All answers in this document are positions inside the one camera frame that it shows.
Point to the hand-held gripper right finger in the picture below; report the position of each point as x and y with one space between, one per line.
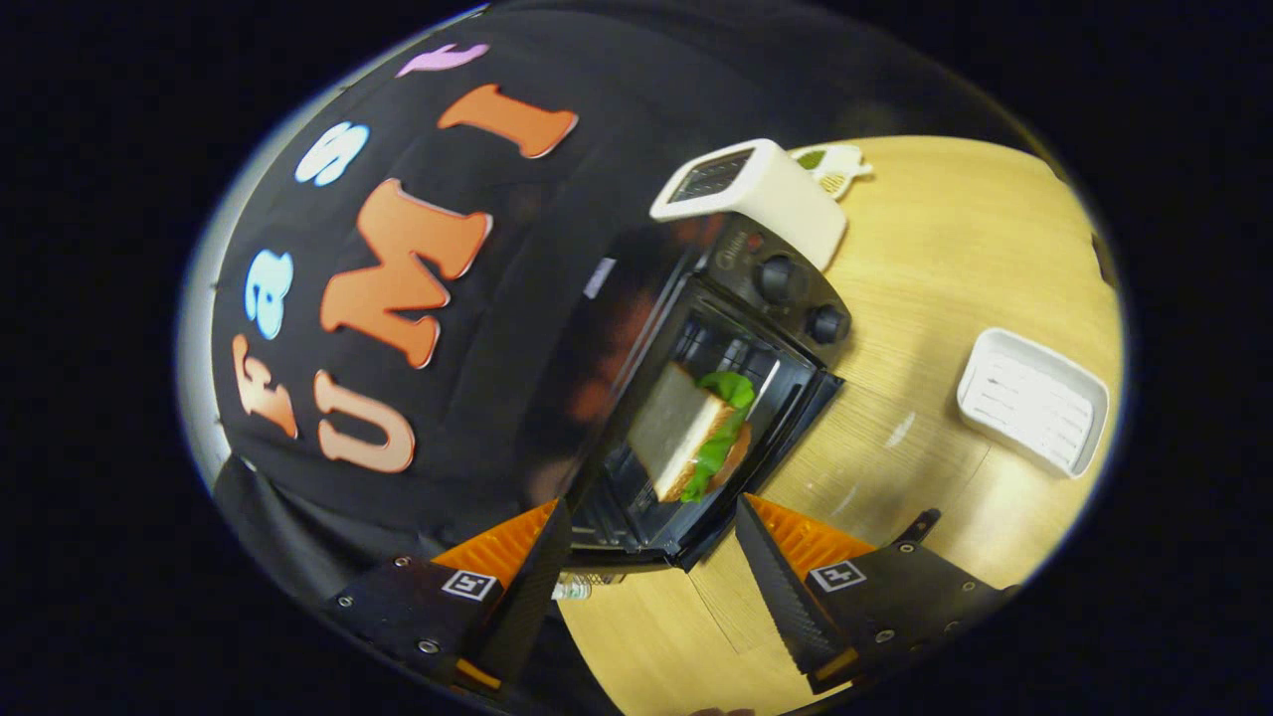
786 597

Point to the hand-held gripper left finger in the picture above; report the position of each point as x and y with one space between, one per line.
527 597

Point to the toast and lettuce sandwich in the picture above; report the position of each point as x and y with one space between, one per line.
681 423

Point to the black toaster oven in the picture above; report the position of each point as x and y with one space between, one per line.
786 283

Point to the white pop-up toaster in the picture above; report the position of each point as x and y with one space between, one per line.
786 199

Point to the white bottle with green label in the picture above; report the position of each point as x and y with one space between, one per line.
572 588

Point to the white rectangular tray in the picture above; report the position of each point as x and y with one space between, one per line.
1034 403

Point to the small white divided seed dish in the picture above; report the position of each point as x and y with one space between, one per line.
835 169

